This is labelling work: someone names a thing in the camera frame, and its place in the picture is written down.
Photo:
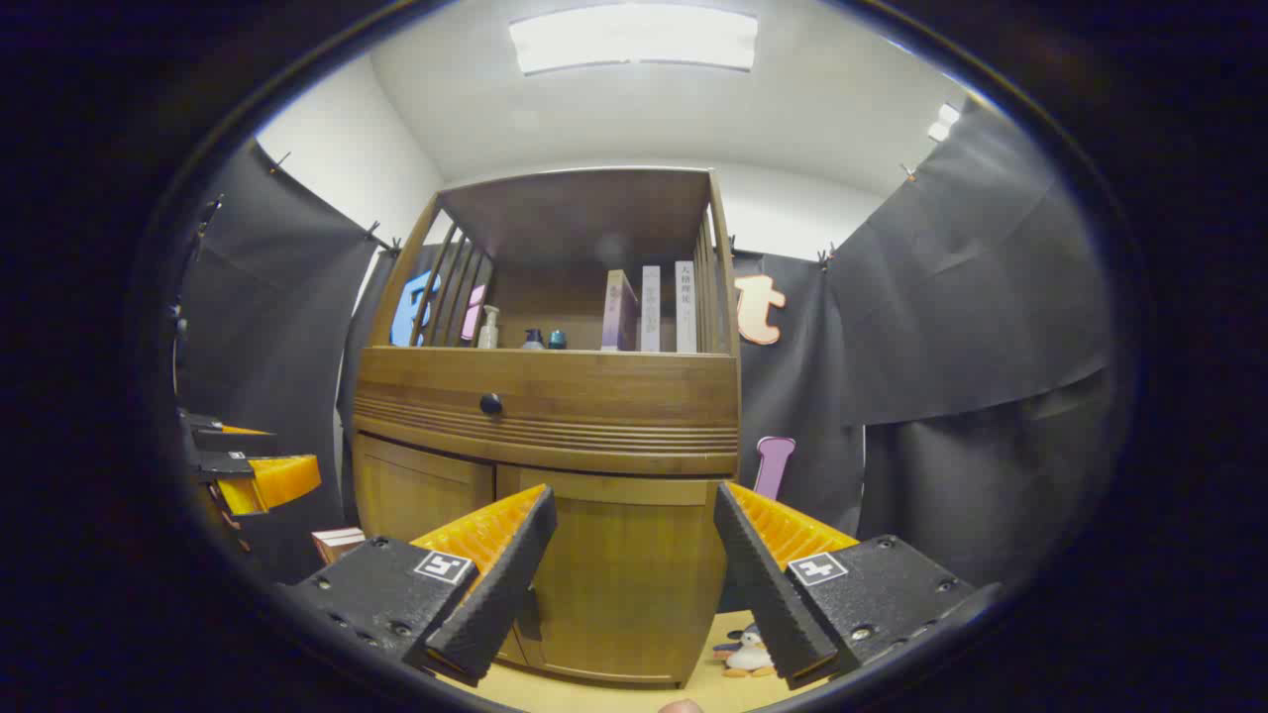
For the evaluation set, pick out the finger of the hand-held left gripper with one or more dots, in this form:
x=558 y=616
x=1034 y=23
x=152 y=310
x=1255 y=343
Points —
x=277 y=482
x=223 y=438

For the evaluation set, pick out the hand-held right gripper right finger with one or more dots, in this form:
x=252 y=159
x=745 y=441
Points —
x=768 y=594

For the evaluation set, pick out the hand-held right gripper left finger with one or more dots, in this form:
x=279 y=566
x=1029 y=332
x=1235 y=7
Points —
x=495 y=604

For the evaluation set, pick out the wooden shoe cabinet door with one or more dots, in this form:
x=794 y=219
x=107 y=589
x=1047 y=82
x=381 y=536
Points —
x=421 y=490
x=624 y=574

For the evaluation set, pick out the wooden double-door shoe cabinet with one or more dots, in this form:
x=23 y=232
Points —
x=594 y=218

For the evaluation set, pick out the wooden cabinet drawer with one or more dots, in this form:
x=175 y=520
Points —
x=614 y=396

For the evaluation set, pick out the penguin plush toy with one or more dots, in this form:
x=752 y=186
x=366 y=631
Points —
x=748 y=656

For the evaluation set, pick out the black drawer knob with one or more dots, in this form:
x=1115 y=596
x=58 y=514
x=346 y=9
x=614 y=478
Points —
x=490 y=404

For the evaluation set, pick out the white pump bottle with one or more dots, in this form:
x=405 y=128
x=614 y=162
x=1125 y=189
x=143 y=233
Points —
x=488 y=329

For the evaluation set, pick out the white book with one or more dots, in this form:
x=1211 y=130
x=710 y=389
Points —
x=650 y=309
x=686 y=307

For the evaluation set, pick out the purple book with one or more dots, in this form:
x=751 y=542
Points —
x=616 y=312

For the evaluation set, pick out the black backdrop cloth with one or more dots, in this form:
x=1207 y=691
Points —
x=971 y=327

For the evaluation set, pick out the small ceiling light panel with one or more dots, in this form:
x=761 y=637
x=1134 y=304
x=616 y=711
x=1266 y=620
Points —
x=944 y=122

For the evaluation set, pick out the large ceiling light panel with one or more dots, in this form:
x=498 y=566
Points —
x=634 y=38

